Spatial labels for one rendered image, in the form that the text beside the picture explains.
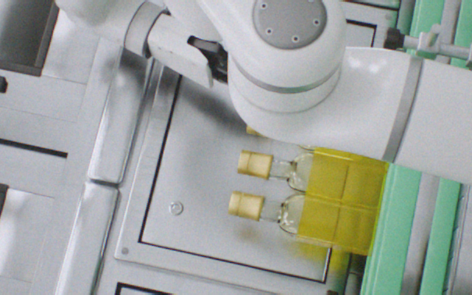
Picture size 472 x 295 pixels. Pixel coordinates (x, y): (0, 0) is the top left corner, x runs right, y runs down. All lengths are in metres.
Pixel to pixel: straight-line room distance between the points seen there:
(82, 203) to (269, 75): 0.77
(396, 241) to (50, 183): 0.59
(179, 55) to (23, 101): 0.34
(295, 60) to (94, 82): 0.84
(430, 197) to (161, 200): 0.44
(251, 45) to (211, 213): 0.73
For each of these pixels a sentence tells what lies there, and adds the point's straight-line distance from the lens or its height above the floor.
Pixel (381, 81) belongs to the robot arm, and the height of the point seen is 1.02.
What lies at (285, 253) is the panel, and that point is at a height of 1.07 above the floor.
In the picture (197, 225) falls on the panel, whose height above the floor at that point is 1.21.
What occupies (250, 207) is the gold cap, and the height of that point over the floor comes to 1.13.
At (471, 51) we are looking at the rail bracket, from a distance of 1.26.
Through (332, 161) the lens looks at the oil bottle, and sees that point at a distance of 1.33.
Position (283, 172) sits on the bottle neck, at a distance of 1.34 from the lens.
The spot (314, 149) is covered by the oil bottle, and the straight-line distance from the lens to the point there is 1.34.
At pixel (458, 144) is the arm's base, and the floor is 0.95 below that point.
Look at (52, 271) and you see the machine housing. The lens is 1.51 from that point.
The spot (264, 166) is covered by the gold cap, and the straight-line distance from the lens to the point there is 1.33.
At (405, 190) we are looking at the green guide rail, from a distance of 1.22.
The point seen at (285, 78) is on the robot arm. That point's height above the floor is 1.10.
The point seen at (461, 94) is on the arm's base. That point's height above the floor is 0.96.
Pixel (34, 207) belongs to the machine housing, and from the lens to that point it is 1.55.
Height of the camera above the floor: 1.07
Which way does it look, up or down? 4 degrees up
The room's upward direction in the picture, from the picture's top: 78 degrees counter-clockwise
